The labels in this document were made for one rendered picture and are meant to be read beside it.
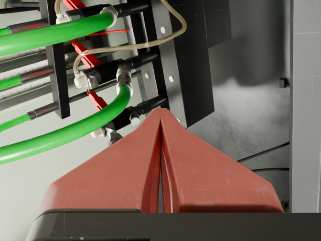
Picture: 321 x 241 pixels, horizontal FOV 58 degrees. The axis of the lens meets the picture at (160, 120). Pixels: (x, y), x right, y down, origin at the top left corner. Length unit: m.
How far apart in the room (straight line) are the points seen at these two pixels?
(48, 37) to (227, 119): 0.48
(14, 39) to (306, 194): 0.41
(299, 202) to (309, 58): 0.22
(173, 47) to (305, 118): 0.22
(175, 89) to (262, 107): 0.18
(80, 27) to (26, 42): 0.04
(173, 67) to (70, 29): 0.26
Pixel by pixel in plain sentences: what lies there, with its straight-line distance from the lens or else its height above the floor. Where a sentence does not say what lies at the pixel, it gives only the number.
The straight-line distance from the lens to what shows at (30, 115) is 0.62.
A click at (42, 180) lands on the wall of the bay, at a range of 0.76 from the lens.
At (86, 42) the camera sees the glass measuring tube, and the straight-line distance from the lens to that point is 0.71.
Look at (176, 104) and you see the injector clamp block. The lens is 0.51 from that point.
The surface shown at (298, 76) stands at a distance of 0.40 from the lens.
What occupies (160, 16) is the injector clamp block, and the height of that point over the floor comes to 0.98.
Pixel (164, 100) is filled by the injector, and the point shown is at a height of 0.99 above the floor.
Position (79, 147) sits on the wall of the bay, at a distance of 0.78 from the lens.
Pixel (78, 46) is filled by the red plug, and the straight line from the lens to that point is 0.48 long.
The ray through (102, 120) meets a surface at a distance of 0.27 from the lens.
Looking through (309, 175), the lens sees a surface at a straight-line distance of 0.46.
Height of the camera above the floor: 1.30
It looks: 34 degrees down
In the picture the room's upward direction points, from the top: 119 degrees counter-clockwise
